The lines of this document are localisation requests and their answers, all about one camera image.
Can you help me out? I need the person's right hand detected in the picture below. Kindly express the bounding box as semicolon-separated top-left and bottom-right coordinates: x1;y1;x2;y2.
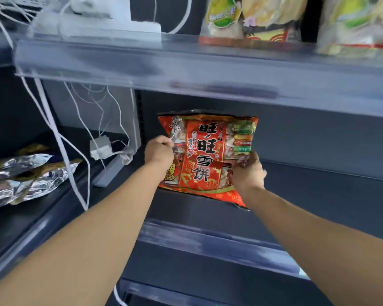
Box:
231;152;267;201

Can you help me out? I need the person's left hand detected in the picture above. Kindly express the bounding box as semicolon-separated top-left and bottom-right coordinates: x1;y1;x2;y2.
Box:
144;135;175;173

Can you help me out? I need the dark grey metal shelf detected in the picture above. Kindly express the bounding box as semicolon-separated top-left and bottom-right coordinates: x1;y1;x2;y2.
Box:
0;25;141;284
14;0;383;306

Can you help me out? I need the red rice cracker bag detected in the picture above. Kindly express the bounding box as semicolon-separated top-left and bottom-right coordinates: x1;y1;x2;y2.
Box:
157;109;260;209

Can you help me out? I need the big rice cracker bag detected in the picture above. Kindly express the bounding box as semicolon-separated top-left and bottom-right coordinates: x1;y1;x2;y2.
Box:
199;0;309;43
316;0;383;58

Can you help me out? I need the person's right forearm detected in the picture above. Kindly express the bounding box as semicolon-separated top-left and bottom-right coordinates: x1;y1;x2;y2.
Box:
239;184;383;306

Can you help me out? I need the person's left forearm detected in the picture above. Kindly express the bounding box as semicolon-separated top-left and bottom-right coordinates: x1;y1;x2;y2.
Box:
0;162;166;306

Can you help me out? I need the white extension socket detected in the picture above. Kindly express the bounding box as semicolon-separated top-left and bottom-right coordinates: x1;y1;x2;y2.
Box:
92;149;135;188

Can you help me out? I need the small white hanging adapter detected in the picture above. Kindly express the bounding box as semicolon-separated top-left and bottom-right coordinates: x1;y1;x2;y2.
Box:
89;135;113;161

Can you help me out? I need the silver foil bag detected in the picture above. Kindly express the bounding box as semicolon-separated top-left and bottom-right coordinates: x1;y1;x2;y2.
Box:
0;153;54;179
0;159;83;211

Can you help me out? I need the white power strip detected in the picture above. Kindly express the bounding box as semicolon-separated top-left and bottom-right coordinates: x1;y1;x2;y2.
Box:
31;9;163;37

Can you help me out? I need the large white power adapter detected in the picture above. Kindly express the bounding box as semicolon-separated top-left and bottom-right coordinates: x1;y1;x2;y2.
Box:
69;0;132;23

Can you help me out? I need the white vented modem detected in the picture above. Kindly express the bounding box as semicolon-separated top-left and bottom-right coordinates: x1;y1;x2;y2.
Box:
6;0;57;9

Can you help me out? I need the long white hanging cable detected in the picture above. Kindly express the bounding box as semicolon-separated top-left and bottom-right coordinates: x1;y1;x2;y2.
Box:
16;66;91;211

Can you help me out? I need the thick white cable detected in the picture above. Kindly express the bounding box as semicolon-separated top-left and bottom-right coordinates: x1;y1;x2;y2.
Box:
167;0;193;35

